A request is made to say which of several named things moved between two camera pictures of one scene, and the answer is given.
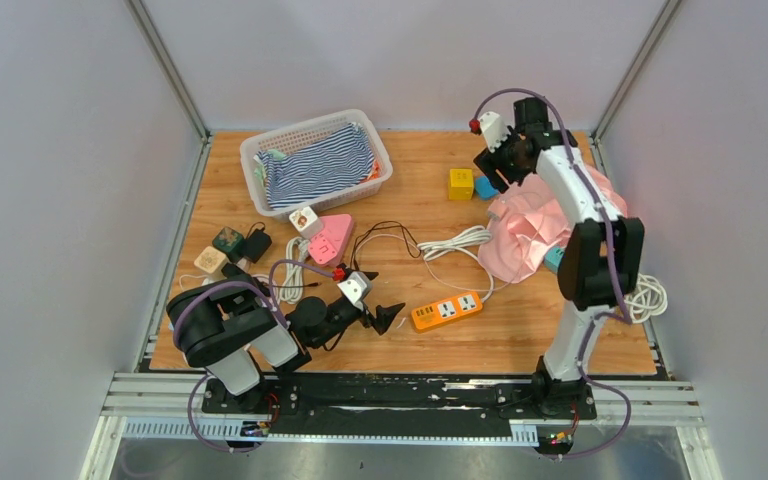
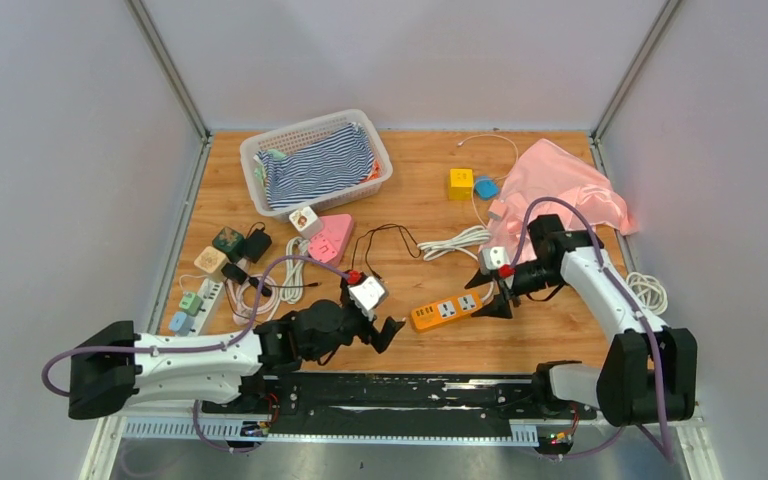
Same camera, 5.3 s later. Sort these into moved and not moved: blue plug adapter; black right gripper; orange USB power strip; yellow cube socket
Moved: black right gripper
Not moved: yellow cube socket; orange USB power strip; blue plug adapter
